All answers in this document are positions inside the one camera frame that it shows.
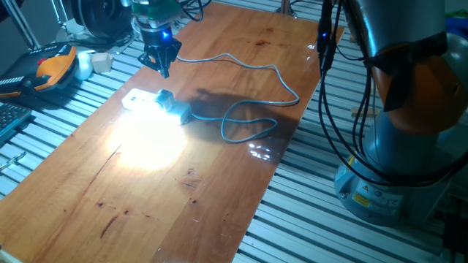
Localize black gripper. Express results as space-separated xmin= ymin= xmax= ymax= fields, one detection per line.
xmin=137 ymin=22 xmax=183 ymax=79

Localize white plug adapter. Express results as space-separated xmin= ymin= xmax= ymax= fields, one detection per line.
xmin=120 ymin=88 xmax=184 ymax=147

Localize white power strip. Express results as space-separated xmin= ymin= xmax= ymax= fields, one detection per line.
xmin=121 ymin=87 xmax=193 ymax=126

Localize beige wooden cube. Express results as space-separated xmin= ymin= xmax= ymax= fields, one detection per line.
xmin=91 ymin=52 xmax=115 ymax=74

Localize white rounded object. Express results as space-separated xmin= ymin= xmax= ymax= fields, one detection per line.
xmin=75 ymin=50 xmax=97 ymax=81

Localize black filament spool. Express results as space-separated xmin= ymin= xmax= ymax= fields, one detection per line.
xmin=71 ymin=0 xmax=133 ymax=40

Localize orange and black teach pendant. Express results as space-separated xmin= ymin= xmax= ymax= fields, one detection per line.
xmin=0 ymin=42 xmax=78 ymax=99

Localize brown wooden board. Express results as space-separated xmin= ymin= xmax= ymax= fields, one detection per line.
xmin=0 ymin=2 xmax=345 ymax=263

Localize black keyboard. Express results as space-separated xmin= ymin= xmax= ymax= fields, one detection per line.
xmin=0 ymin=102 xmax=33 ymax=142

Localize small metal screwdriver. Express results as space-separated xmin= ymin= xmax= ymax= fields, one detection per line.
xmin=0 ymin=151 xmax=27 ymax=172

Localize small wooden piece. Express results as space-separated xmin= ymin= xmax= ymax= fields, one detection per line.
xmin=350 ymin=106 xmax=380 ymax=118

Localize blue plastic bag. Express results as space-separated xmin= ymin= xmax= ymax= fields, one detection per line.
xmin=445 ymin=16 xmax=468 ymax=37

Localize thin black wrist cables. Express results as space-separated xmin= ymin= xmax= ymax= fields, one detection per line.
xmin=178 ymin=0 xmax=214 ymax=23

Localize grey power strip cable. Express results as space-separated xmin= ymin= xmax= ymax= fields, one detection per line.
xmin=175 ymin=53 xmax=301 ymax=144

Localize black cable connector box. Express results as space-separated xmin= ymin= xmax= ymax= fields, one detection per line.
xmin=317 ymin=0 xmax=338 ymax=72

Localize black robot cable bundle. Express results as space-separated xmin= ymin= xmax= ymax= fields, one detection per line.
xmin=317 ymin=0 xmax=468 ymax=187

